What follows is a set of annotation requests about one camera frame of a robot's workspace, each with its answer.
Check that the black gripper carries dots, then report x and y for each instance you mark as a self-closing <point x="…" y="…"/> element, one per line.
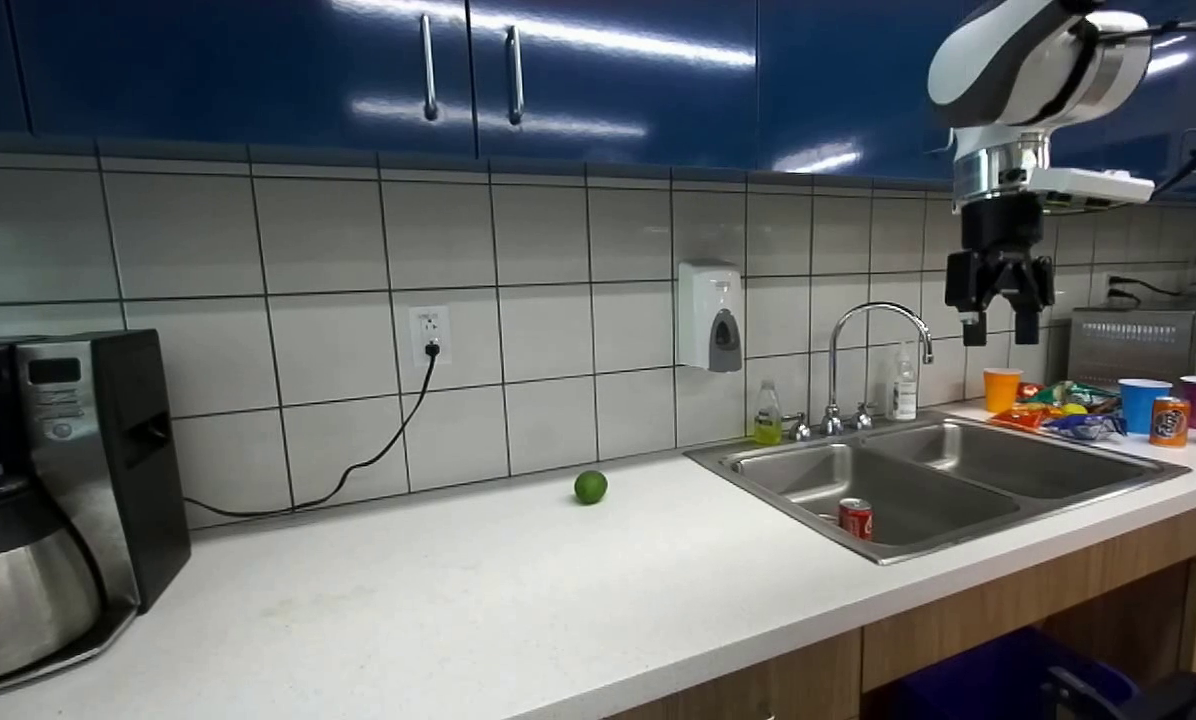
<point x="1004" y="240"/>

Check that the red soda can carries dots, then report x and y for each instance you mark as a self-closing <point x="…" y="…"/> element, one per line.
<point x="859" y="516"/>

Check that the stainless steel double sink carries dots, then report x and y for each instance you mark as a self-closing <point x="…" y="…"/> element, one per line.
<point x="942" y="487"/>

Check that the orange soda can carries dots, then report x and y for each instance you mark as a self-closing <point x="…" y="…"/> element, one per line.
<point x="1169" y="423"/>

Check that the orange cup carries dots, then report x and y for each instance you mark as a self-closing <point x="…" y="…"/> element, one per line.
<point x="1000" y="389"/>

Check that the colourful snack bag pile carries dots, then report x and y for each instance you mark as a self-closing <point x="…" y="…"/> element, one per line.
<point x="1062" y="409"/>

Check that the white plastic bottle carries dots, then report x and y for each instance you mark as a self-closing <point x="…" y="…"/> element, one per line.
<point x="906" y="393"/>

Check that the stainless steel box appliance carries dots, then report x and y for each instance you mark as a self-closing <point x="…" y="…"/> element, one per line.
<point x="1138" y="345"/>

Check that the chrome gooseneck faucet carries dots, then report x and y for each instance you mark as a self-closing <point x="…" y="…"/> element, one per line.
<point x="842" y="345"/>

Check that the blue cup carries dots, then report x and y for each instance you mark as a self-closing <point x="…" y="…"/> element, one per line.
<point x="1138" y="404"/>

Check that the green dish soap bottle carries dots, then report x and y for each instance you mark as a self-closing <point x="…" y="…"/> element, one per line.
<point x="765" y="427"/>

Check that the blue bin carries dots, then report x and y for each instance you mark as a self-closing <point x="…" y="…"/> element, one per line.
<point x="996" y="674"/>

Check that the black chair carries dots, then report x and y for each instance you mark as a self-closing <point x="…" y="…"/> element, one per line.
<point x="1157" y="697"/>

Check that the blue cabinet door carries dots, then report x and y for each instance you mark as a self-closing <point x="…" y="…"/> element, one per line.
<point x="623" y="93"/>
<point x="222" y="67"/>

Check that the green lime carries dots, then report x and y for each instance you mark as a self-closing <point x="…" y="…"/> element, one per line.
<point x="589" y="487"/>

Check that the black coffee maker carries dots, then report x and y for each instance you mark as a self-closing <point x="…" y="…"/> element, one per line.
<point x="137" y="452"/>

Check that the stainless steel coffee carafe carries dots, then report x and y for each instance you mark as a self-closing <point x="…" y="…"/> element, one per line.
<point x="18" y="602"/>

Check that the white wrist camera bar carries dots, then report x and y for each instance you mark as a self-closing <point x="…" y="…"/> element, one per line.
<point x="1101" y="186"/>

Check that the white wall soap dispenser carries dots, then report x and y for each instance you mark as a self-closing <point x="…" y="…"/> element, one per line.
<point x="705" y="313"/>

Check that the white wall outlet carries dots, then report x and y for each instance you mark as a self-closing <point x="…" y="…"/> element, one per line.
<point x="425" y="324"/>

